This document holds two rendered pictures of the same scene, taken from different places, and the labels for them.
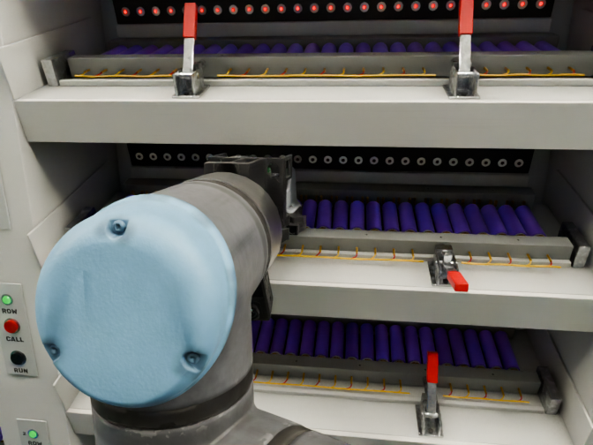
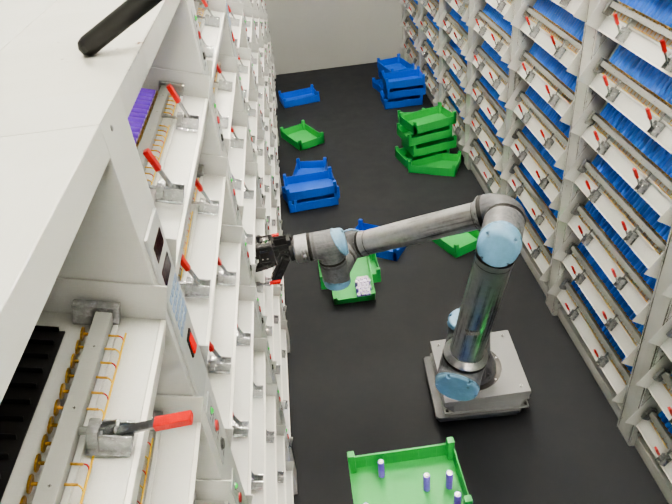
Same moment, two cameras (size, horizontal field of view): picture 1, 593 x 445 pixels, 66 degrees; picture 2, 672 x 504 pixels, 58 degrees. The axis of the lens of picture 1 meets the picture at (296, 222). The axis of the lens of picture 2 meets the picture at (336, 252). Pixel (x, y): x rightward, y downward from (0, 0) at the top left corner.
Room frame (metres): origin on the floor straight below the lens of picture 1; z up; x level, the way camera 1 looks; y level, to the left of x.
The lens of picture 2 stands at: (0.46, 1.66, 1.92)
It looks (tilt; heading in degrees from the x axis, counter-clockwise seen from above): 36 degrees down; 261
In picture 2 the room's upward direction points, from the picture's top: 7 degrees counter-clockwise
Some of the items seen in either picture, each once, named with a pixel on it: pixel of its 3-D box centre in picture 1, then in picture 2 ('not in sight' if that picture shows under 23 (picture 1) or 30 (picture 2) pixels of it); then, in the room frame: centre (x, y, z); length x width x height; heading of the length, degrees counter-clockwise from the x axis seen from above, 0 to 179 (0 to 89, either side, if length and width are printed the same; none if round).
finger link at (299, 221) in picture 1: (282, 220); not in sight; (0.46, 0.01, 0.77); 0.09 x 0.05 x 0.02; 165
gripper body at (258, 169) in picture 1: (245, 205); (275, 251); (0.41, 0.05, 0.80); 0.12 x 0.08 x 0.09; 172
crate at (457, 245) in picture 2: not in sight; (452, 232); (-0.57, -0.89, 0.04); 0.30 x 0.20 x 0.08; 108
